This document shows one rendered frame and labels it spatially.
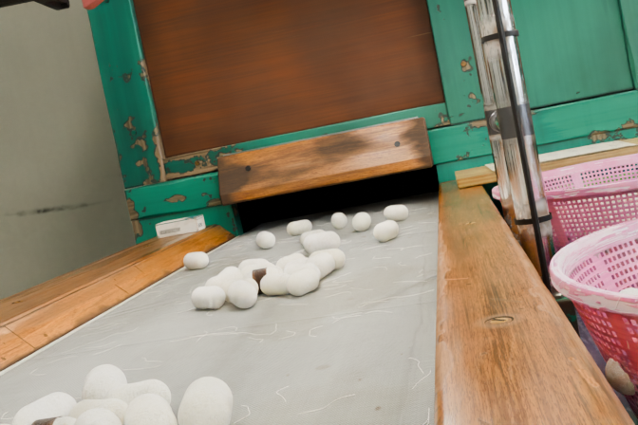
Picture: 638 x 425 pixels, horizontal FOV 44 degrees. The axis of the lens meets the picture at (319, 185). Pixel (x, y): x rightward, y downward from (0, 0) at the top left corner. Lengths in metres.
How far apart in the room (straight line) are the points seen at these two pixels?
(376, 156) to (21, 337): 0.59
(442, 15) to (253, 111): 0.30
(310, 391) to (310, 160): 0.74
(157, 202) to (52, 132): 0.97
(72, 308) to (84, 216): 1.42
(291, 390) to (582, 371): 0.16
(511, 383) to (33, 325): 0.46
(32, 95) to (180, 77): 1.01
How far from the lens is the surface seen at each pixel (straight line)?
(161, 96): 1.21
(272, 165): 1.10
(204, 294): 0.63
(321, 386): 0.38
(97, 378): 0.41
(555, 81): 1.15
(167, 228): 1.11
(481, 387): 0.27
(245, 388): 0.40
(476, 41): 0.72
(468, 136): 1.12
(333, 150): 1.09
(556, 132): 1.13
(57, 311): 0.70
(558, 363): 0.28
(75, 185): 2.13
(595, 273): 0.47
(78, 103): 2.12
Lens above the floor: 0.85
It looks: 3 degrees down
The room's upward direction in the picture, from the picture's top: 11 degrees counter-clockwise
